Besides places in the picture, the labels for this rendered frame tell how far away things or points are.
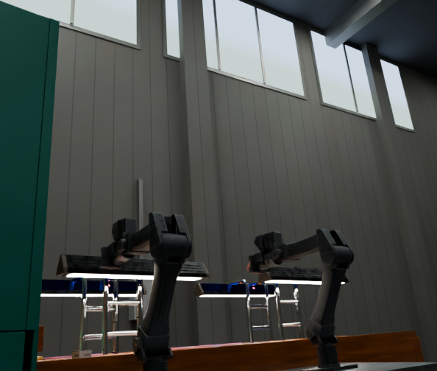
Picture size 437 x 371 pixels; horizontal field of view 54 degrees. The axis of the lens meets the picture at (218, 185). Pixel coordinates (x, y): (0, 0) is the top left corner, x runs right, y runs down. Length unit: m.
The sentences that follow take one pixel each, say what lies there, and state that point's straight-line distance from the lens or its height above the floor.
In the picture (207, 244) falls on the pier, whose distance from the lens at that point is 4.26.
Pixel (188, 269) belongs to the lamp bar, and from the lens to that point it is 1.84.
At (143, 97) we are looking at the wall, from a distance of 4.71.
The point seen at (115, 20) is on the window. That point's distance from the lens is 5.11.
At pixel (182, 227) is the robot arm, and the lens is 1.13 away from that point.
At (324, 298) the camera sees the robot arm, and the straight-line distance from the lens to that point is 1.49.
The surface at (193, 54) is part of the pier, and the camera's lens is 5.19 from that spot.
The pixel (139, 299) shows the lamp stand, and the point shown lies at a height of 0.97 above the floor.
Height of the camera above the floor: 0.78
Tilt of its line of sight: 20 degrees up
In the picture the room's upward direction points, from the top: 4 degrees counter-clockwise
